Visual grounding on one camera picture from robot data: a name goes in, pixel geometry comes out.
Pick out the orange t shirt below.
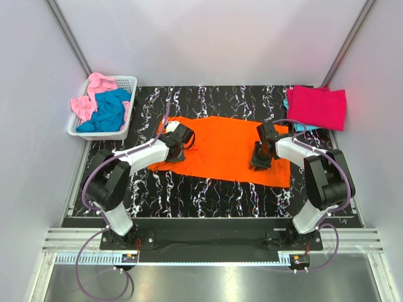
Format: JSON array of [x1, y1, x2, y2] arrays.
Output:
[[148, 116, 291, 188]]

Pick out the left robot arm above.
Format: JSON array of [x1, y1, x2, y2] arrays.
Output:
[[82, 121, 196, 249]]

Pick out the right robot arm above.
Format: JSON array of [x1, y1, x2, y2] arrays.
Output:
[[249, 122, 355, 250]]

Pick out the folded light blue t shirt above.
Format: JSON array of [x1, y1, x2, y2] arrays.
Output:
[[283, 98, 319, 132]]

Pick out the folded magenta t shirt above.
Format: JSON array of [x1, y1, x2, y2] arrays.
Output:
[[287, 86, 347, 131]]

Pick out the white plastic basket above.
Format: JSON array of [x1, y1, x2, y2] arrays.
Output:
[[67, 72, 137, 141]]

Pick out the pink t shirt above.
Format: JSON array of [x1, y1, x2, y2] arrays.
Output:
[[71, 72, 118, 123]]

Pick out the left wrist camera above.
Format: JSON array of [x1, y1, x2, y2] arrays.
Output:
[[165, 121, 180, 133]]

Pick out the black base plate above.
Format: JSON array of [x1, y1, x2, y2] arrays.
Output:
[[100, 218, 323, 265]]

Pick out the aluminium front rail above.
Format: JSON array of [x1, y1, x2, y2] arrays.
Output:
[[42, 227, 383, 254]]

